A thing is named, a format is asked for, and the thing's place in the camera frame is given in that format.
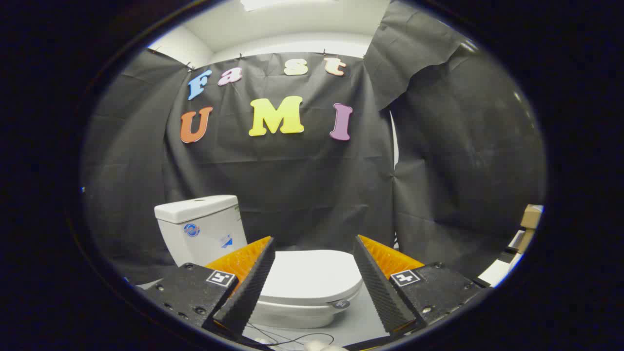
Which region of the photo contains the ceiling light panel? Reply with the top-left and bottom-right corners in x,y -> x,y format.
240,0 -> 298,12

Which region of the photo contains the white toilet with tank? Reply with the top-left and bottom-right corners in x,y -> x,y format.
154,195 -> 364,330

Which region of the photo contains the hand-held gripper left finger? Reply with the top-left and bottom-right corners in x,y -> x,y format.
139,236 -> 276,337

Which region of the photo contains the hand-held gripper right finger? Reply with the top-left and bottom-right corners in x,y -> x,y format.
353,234 -> 490,335

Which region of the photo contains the white toilet lid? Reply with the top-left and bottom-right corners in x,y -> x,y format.
260,250 -> 364,309

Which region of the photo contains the black backdrop cloth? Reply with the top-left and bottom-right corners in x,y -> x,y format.
80,0 -> 546,289

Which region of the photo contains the thin black cable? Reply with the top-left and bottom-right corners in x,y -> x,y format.
243,322 -> 337,349

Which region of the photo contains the brown cardboard box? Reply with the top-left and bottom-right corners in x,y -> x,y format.
518,204 -> 543,255

